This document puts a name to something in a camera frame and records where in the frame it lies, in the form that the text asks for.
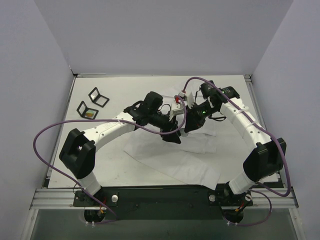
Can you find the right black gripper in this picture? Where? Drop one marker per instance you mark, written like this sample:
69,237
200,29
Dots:
192,120

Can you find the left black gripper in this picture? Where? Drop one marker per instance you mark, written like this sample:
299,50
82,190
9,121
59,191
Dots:
172,127

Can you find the white garment shirt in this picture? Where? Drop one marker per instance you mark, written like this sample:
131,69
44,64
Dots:
179,161

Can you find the colourful painted round brooch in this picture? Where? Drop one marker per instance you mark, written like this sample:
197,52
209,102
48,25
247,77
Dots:
89,114

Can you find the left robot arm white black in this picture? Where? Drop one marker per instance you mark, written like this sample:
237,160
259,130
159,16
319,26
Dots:
78,153

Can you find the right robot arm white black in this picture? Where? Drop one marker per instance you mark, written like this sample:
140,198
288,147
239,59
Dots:
267,154

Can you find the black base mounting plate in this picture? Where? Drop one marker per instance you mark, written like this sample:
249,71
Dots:
162,202

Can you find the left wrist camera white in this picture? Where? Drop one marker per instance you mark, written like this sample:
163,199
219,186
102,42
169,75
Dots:
175,110

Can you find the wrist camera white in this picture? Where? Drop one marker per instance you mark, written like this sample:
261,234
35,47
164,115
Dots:
188,97
175,110

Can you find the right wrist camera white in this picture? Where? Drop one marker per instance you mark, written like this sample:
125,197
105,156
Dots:
188,97

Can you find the black frame stand upper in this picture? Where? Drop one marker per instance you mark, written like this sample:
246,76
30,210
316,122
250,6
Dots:
97,98

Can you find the black frame stand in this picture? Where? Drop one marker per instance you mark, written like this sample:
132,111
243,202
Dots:
82,109
97,98

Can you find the black frame stand lower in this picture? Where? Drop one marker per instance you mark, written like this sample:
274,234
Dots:
82,109

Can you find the aluminium front rail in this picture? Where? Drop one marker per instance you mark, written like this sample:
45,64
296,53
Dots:
53,199

